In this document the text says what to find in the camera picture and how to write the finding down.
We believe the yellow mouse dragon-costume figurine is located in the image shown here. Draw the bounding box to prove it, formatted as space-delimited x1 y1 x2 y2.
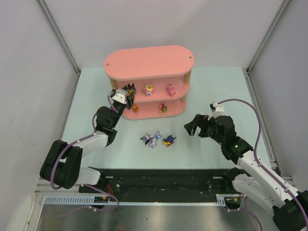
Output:
122 83 136 96

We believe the pink bear strawberry figurine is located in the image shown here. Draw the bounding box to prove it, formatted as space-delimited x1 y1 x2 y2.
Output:
158 103 168 115

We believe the yellow mouse navy-hood figurine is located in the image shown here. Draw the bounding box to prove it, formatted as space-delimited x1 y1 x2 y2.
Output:
163 135 177 147

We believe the black purple-bow imp figurine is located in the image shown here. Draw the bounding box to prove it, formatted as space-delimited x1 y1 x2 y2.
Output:
141 133 153 145

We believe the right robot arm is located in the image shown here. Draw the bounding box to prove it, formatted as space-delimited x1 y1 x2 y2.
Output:
184 114 308 231

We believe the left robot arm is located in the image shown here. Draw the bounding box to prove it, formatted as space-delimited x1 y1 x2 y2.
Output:
39 84 136 190

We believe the pink three-tier shelf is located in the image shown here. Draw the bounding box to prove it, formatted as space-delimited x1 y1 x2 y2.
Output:
104 45 194 120

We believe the yellow bear figurine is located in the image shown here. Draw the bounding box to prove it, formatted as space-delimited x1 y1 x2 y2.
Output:
132 104 139 113

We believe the purple bunny figurine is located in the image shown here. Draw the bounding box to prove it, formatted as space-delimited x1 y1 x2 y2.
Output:
148 131 162 148

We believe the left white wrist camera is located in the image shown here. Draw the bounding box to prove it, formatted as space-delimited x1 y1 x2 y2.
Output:
111 89 128 104

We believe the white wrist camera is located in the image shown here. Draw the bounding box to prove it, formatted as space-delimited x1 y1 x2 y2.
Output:
111 89 128 104
208 102 225 120

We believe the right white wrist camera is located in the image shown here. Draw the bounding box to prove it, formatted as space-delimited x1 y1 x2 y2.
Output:
208 102 225 120

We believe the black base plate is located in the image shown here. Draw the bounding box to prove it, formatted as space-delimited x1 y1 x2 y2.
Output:
94 168 245 194

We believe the grey slotted cable duct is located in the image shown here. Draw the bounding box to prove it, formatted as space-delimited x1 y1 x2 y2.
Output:
44 194 241 205

